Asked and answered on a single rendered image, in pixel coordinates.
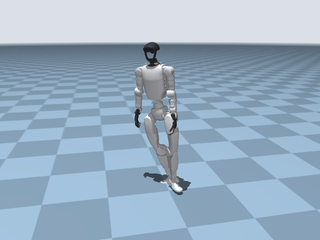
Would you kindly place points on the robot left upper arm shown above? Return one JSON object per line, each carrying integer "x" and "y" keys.
{"x": 169, "y": 72}

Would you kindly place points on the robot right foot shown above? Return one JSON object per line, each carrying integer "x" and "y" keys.
{"x": 166, "y": 181}

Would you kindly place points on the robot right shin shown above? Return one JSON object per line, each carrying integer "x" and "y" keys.
{"x": 164, "y": 162}

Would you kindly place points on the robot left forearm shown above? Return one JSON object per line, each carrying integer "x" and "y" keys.
{"x": 173, "y": 104}

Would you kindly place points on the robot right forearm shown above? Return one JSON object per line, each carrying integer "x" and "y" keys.
{"x": 138, "y": 102}

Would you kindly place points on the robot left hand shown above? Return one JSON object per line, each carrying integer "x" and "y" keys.
{"x": 174, "y": 123}

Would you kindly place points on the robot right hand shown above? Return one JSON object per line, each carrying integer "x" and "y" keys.
{"x": 137, "y": 113}

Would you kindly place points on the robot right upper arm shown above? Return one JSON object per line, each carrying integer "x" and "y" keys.
{"x": 139, "y": 82}

